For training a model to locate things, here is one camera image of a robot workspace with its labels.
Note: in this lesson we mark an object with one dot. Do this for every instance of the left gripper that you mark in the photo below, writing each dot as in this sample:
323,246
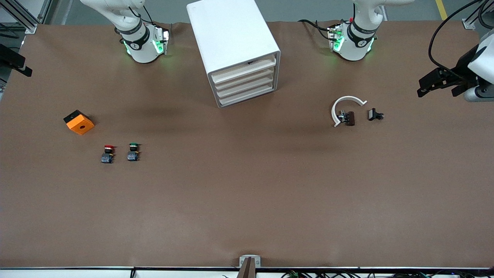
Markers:
463,67

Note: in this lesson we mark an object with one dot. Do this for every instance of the red push button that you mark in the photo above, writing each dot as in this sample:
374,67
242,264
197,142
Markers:
108,153

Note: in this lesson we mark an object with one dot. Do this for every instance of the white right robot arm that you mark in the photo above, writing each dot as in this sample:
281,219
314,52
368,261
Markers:
141,50

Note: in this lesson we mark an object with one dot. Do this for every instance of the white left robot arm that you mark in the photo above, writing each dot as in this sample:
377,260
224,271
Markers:
353,46

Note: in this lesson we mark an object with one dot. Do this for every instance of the green push button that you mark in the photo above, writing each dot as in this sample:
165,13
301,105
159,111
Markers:
133,152

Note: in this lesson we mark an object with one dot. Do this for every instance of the small black electrical component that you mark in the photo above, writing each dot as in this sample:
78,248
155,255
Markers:
374,114

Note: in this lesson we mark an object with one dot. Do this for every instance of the orange box with black side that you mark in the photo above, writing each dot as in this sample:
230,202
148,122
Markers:
81,124

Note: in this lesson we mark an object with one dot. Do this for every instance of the white curved plastic piece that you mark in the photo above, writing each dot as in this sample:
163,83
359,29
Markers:
349,98

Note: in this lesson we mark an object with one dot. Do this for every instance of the brown electrical component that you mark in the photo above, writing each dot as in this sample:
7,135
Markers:
349,118

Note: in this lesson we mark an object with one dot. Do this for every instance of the brown table cover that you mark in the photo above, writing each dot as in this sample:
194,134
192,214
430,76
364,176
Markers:
247,185

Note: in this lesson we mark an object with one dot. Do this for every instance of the aluminium frame profile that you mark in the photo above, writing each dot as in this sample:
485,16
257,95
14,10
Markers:
29,23
472,21

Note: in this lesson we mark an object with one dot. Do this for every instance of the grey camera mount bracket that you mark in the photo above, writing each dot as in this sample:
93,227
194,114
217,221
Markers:
250,262

